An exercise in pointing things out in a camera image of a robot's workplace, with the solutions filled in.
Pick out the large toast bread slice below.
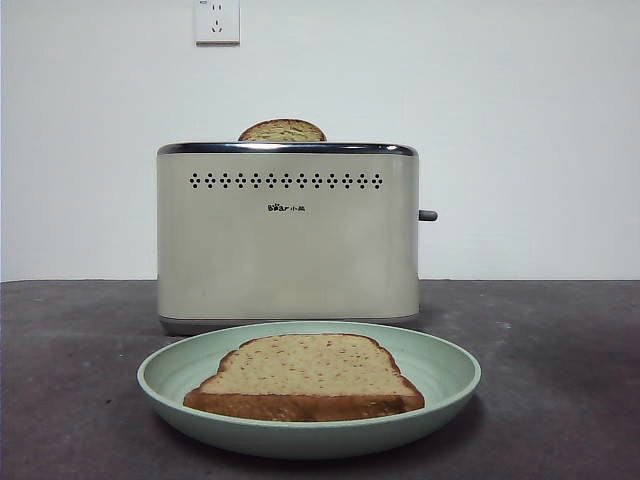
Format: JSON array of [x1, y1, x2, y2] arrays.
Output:
[[182, 333, 426, 423]]

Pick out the cream toaster with chrome top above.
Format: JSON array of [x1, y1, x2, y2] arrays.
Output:
[[155, 141, 421, 337]]

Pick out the small seeded bread slice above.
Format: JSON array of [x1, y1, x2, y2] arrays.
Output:
[[237, 118, 328, 143]]

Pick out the white wall power socket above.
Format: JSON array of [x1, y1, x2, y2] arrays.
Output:
[[194, 0, 241, 48]]

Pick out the pale green round plate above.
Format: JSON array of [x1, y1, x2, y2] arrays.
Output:
[[137, 320, 483, 460]]

